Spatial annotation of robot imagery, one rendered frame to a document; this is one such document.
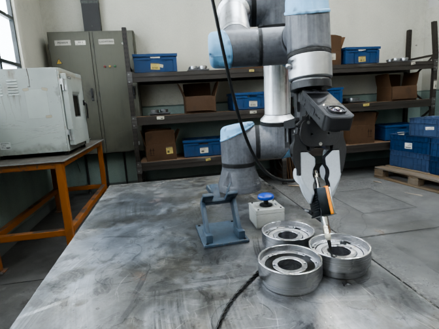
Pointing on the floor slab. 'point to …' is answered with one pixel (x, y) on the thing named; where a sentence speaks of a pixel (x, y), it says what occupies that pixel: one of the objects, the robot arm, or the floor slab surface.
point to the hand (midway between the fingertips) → (321, 196)
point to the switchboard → (101, 81)
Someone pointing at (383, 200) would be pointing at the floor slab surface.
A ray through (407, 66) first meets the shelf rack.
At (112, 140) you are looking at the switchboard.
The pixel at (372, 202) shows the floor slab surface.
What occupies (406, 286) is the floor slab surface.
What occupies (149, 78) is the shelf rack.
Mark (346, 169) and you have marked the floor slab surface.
